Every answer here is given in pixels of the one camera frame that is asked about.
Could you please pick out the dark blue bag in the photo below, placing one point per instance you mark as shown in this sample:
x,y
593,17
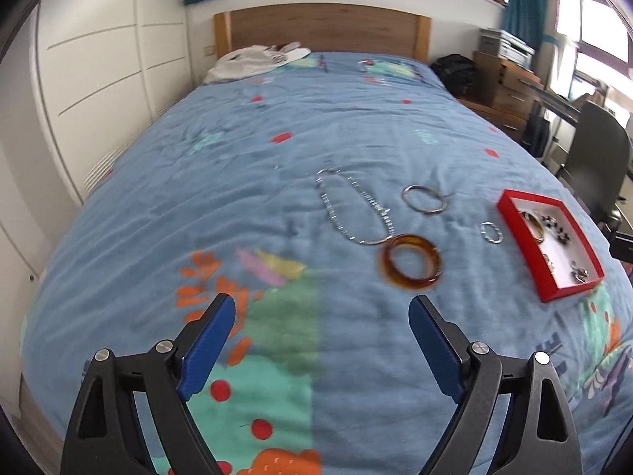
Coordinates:
x,y
538,133

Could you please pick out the thin silver bangle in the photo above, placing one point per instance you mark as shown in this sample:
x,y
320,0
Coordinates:
x,y
426,212

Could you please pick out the grey office chair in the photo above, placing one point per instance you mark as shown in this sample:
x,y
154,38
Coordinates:
x,y
601,153

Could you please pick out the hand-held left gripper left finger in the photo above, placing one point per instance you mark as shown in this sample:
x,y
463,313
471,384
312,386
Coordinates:
x,y
205,351

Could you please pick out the white printer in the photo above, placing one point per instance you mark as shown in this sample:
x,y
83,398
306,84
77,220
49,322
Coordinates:
x,y
509,44

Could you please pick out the black backpack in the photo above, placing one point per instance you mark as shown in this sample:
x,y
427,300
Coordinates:
x,y
455,74

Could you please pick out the wooden drawer cabinet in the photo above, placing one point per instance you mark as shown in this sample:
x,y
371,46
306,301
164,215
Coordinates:
x,y
509,91

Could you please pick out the blue printed blanket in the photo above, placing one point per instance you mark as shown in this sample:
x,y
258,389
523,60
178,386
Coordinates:
x,y
296,208

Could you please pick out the red box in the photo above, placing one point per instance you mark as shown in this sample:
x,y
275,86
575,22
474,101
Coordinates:
x,y
568,290

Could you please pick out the white wardrobe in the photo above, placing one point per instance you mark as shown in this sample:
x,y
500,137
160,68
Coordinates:
x,y
99,44

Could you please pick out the silver wristwatch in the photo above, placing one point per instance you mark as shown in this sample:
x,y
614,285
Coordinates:
x,y
579,273

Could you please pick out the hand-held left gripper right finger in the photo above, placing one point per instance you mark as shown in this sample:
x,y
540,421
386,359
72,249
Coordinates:
x,y
435,349

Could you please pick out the wooden headboard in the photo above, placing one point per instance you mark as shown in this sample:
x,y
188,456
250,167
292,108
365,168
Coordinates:
x,y
321,27

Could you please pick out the window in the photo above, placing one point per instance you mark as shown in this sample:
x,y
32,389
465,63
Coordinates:
x,y
601,24

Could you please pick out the dark brown bangle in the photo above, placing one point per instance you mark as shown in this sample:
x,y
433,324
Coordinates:
x,y
536,227

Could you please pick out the white garment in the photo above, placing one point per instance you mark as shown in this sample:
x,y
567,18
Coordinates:
x,y
237,64

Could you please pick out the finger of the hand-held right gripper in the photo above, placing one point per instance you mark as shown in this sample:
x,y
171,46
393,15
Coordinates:
x,y
624,246

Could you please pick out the amber bangle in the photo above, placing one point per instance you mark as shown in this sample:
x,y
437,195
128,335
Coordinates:
x,y
405,282

